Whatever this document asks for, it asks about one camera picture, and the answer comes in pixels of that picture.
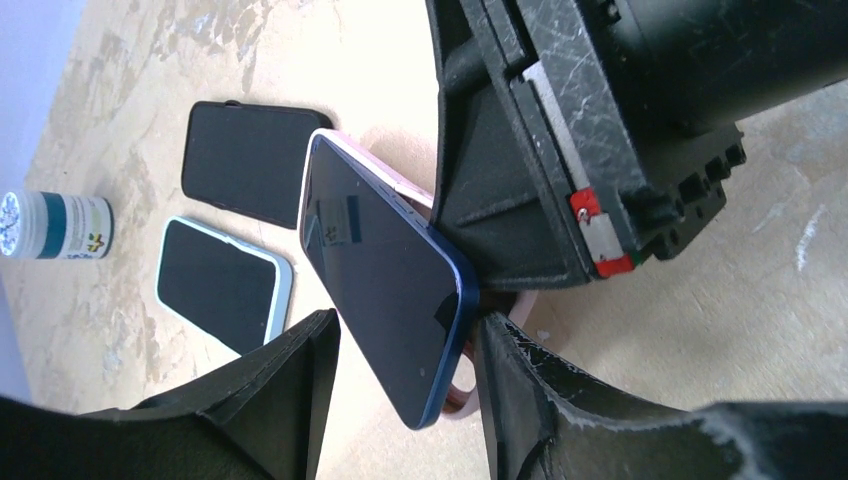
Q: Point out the phone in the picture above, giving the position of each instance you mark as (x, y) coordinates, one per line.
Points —
(249, 159)
(234, 291)

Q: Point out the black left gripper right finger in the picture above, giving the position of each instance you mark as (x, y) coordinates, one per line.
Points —
(545, 418)

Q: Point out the pink phone case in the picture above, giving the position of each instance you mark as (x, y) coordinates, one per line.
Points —
(411, 199)

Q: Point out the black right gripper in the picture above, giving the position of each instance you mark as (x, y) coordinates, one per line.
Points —
(644, 98)

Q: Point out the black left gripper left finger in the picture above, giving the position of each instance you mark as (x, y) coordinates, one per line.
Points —
(261, 416)

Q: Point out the white blue lidded jar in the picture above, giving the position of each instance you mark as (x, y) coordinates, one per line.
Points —
(46, 225)

